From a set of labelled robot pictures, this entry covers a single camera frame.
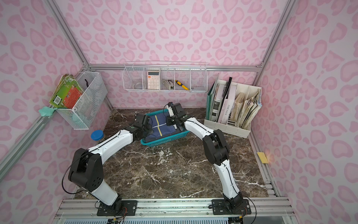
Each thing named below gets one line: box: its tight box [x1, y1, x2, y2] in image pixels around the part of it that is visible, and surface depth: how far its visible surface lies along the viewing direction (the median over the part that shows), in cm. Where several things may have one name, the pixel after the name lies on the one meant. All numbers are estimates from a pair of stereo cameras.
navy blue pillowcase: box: [145, 112, 177, 139], surface depth 97 cm
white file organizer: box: [204, 78, 262, 139], surface depth 99 cm
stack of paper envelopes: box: [230, 88, 263, 129], surface depth 97 cm
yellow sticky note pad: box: [256, 152, 269, 164], surface depth 97 cm
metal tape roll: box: [132, 82, 143, 90], surface depth 100 cm
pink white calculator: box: [147, 70, 160, 90], surface depth 97 cm
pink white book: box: [217, 84, 238, 125], surface depth 95 cm
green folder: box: [206, 72, 220, 121], surface depth 92 cm
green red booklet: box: [48, 73, 85, 109], surface depth 73 cm
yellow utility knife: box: [174, 79, 190, 91], surface depth 100 cm
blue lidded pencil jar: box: [90, 129, 104, 141], surface depth 82 cm
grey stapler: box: [162, 78, 175, 91], surface depth 101 cm
